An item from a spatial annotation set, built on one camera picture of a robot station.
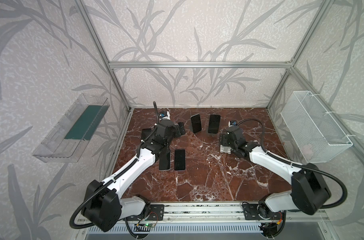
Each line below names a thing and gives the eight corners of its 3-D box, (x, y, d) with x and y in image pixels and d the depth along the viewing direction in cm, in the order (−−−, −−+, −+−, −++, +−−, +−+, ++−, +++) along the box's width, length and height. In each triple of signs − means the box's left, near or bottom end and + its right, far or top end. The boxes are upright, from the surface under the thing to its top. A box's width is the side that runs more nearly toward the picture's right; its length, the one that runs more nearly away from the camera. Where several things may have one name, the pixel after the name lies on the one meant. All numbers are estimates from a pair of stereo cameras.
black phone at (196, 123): (193, 133, 107) (193, 121, 97) (190, 127, 111) (189, 115, 101) (201, 130, 109) (202, 118, 99) (197, 124, 113) (198, 112, 102)
